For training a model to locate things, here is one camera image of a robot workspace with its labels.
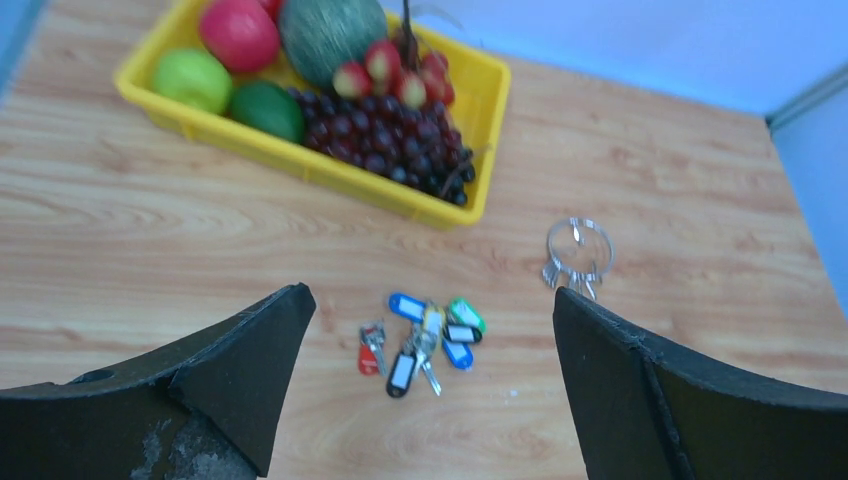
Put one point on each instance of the dark green lime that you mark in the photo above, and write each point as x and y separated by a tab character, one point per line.
268	108

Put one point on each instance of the green melon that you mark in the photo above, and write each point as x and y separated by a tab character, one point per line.
318	36

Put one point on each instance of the yellow tagged key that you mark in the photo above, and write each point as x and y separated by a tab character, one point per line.
434	318

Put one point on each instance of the purple grape bunch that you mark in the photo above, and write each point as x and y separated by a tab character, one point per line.
420	149

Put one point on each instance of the red apple front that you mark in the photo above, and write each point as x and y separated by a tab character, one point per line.
240	34

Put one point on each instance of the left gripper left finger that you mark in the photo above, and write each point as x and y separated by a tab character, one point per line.
206	406

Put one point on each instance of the light green lime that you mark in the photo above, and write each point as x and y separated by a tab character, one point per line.
195	78

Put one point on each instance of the pile of coloured tagged keys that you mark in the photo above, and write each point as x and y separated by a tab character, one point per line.
415	356

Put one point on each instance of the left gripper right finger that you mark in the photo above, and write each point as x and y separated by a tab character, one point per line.
645	407

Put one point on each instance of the large silver keyring with clips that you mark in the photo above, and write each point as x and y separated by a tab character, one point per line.
580	254

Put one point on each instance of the yellow plastic tray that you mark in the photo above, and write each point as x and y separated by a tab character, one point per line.
481	83

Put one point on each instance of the red lychee cluster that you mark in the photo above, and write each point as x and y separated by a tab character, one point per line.
406	69

